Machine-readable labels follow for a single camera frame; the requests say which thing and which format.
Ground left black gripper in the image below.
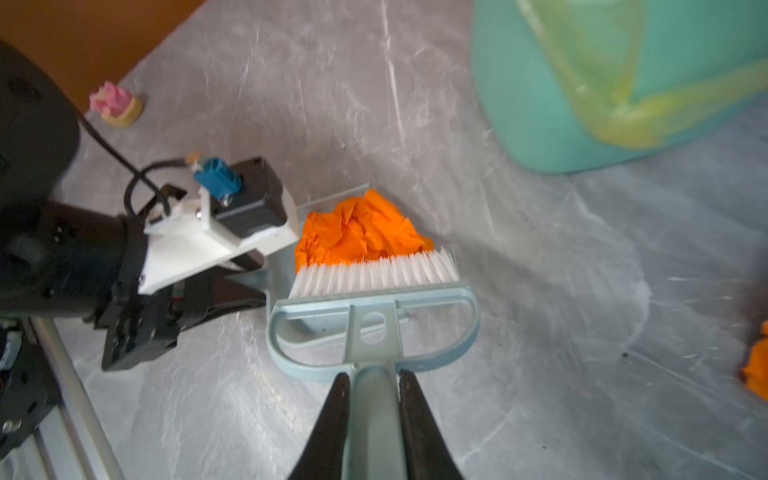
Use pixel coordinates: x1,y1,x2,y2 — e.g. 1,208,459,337
94,266,267,371

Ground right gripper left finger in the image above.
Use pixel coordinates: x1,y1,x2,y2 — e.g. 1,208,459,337
288,373,351,480

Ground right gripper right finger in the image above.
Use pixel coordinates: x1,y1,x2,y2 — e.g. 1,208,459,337
398,369,463,480

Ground grey-green hand brush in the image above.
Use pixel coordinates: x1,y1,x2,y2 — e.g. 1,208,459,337
267,249,480,479

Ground orange paper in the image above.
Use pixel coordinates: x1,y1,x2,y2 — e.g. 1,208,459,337
741,321,768,401
294,189,434,271

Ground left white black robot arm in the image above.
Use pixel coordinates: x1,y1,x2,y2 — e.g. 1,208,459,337
1,44,287,371

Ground pink toy on yellow base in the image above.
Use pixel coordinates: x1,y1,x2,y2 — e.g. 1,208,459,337
89,82,144,128

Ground green trash bin with liner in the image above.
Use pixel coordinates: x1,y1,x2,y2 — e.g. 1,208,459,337
470,1,767,174

